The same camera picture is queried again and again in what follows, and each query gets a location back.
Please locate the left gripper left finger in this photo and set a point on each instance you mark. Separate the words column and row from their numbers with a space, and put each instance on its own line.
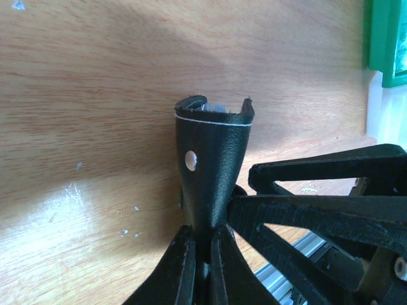
column 182, row 274

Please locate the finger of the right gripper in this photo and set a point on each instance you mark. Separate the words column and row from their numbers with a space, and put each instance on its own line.
column 381, row 165
column 376, row 222

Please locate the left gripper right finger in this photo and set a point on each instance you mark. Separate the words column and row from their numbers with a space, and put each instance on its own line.
column 231, row 279

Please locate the black leather card holder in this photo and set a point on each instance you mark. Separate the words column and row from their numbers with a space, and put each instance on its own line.
column 211, row 145

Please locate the white plastic bin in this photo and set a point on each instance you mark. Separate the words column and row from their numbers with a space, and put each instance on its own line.
column 386, row 113

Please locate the green plastic compartment tray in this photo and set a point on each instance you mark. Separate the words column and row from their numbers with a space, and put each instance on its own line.
column 384, row 40

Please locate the aluminium front rail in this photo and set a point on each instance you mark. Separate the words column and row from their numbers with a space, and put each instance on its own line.
column 291, row 267

